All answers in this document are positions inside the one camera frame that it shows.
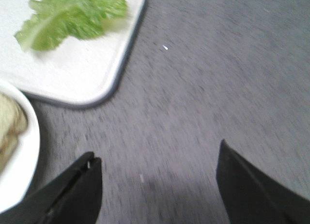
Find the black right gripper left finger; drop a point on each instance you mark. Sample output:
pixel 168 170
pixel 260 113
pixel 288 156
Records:
pixel 74 197

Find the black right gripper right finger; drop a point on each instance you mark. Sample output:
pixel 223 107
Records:
pixel 252 197

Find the bread slice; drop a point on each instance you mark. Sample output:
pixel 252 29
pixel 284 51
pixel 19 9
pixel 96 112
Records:
pixel 12 117
pixel 8 146

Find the green lettuce leaf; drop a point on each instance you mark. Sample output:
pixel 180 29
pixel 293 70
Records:
pixel 55 20

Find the white round plate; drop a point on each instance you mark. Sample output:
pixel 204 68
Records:
pixel 17 175

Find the white cutting board grey rim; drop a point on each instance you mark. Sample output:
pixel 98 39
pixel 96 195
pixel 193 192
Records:
pixel 78 73

